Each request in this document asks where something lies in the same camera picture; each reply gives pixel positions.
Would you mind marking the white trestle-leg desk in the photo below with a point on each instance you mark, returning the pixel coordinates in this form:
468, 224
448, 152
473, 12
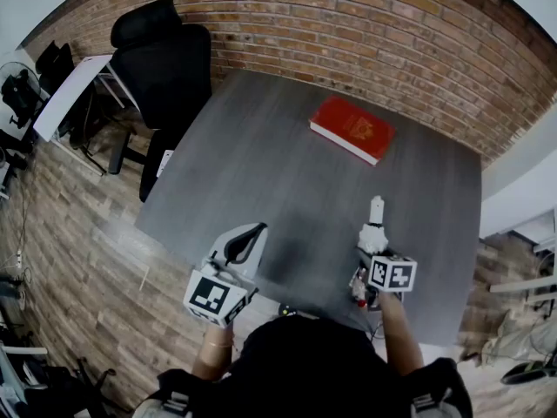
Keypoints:
65, 98

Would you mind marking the grey wooden table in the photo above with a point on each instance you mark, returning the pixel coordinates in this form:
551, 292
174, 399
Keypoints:
261, 168

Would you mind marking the black green-edged disc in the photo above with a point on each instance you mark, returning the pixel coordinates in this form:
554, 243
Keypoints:
524, 373

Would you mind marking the person's black top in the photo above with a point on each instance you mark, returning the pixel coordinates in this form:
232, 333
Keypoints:
313, 368

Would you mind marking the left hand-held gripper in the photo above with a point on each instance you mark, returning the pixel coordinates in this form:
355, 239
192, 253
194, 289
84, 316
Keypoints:
209, 296

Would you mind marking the red hardcover book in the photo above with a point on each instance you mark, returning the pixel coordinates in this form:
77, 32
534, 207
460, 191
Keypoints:
352, 126

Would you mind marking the white power strip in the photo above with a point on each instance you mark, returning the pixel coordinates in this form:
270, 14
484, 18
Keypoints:
18, 259

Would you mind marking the white straight-leg desk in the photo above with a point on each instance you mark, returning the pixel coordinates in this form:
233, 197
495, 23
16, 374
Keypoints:
522, 255

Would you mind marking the white metal frame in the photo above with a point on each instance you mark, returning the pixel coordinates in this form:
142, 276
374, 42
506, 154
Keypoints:
17, 352

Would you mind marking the black high-back office chair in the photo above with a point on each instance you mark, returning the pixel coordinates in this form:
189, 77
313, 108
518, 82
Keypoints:
165, 72

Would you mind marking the white plastic bag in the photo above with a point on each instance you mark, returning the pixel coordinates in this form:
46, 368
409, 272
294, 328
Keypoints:
522, 340

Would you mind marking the person's left forearm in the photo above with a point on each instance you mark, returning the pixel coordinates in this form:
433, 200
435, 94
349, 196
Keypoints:
213, 357

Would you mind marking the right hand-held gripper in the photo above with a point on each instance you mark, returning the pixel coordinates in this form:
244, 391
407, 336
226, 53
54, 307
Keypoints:
391, 274

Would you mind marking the person's black shoe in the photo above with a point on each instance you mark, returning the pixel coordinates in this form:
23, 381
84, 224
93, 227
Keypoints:
287, 310

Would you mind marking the person's right forearm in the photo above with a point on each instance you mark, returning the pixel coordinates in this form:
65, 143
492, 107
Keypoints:
400, 338

